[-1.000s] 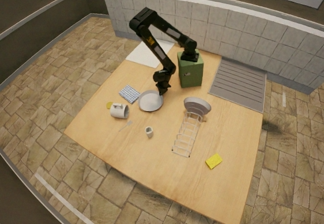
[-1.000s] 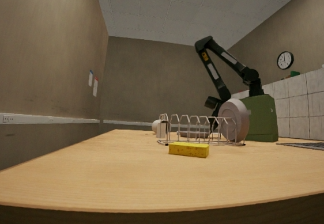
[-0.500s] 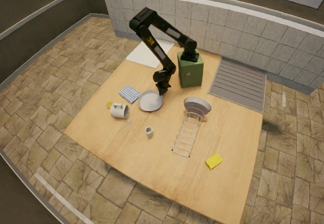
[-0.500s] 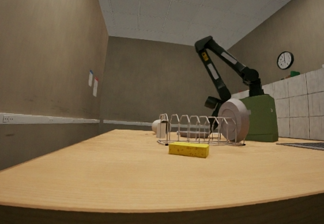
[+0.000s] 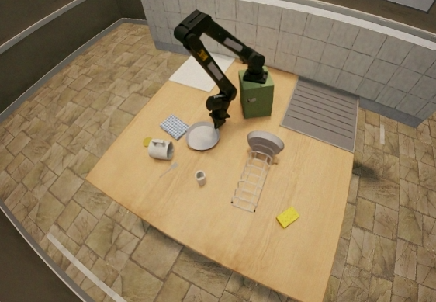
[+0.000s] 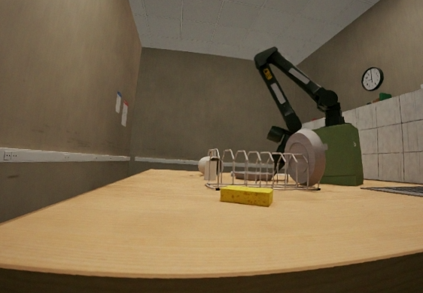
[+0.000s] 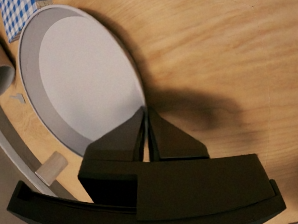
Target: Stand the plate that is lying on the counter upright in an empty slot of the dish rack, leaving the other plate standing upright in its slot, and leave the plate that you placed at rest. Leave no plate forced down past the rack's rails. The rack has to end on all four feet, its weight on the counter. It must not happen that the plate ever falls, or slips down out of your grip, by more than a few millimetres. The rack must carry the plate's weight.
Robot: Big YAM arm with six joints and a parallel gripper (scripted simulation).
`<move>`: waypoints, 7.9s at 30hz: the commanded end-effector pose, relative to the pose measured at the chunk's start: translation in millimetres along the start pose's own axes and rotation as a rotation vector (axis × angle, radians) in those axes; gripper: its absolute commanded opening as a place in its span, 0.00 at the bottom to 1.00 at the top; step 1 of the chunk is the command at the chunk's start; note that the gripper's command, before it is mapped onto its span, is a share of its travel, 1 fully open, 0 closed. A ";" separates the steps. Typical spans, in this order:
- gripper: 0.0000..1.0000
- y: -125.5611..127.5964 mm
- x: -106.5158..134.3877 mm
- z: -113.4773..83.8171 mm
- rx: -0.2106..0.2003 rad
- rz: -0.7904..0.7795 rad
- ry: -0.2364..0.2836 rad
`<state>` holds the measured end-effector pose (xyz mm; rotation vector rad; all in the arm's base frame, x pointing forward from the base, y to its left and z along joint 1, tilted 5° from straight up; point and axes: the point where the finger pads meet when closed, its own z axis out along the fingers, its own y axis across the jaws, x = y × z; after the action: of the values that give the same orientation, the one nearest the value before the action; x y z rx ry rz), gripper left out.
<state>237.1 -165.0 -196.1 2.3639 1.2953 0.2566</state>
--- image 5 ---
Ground white rectangular mat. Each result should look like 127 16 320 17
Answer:
168 52 235 92

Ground grey ribbed sink drainboard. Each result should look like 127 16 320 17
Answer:
280 76 359 154

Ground yellow sponge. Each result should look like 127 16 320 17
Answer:
276 206 299 228

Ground white tiled wall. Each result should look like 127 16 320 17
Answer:
141 0 436 128

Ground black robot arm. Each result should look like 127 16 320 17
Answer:
174 9 268 115

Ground white round plate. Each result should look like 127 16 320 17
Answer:
185 121 220 151

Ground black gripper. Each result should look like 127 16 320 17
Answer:
209 109 230 129

